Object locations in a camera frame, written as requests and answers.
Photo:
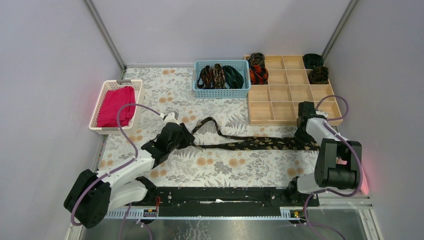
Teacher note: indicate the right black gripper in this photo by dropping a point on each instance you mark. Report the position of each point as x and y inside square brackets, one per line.
[302, 139]

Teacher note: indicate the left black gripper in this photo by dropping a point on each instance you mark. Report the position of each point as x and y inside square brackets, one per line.
[182, 136]

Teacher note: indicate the dark floral necktie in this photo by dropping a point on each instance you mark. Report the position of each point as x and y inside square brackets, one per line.
[255, 143]

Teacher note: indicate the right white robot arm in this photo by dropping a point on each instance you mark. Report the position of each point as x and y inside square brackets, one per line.
[338, 166]

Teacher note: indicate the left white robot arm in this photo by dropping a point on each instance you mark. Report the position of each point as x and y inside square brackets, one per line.
[94, 194]

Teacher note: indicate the wooden compartment tray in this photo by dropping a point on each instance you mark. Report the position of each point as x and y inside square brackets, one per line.
[276, 103]

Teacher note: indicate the rolled olive patterned tie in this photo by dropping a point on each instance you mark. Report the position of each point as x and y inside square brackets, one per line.
[319, 75]

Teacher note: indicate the floral table mat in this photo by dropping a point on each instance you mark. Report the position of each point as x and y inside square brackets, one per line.
[170, 90]

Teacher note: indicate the rolled dark green tie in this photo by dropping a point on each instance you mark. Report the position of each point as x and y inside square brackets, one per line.
[312, 60]

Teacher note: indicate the rolled orange black tie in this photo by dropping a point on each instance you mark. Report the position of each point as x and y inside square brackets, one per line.
[258, 75]

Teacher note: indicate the white plastic basket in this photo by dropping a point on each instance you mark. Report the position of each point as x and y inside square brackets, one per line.
[111, 85]

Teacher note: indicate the red folded cloth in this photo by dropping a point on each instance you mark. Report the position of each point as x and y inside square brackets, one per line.
[113, 101]

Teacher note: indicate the blue plastic basket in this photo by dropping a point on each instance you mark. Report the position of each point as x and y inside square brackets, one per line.
[241, 66]

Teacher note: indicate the brown striped tie in basket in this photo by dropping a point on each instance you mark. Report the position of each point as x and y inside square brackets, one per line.
[206, 78]

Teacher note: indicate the rolled dark striped tie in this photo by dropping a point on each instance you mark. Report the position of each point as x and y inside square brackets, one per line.
[257, 59]

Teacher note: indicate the brown patterned tie in basket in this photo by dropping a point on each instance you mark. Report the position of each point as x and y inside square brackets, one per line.
[218, 77]

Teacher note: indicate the dark green tie in basket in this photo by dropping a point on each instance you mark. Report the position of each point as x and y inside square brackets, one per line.
[233, 78]

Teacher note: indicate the pink cloth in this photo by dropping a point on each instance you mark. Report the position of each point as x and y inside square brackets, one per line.
[364, 187]

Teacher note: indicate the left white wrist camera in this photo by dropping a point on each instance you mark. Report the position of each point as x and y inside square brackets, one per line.
[171, 117]

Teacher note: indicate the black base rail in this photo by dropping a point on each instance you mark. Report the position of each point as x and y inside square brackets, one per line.
[223, 201]

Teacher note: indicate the grey slotted cable duct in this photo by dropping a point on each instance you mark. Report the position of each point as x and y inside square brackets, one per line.
[141, 214]

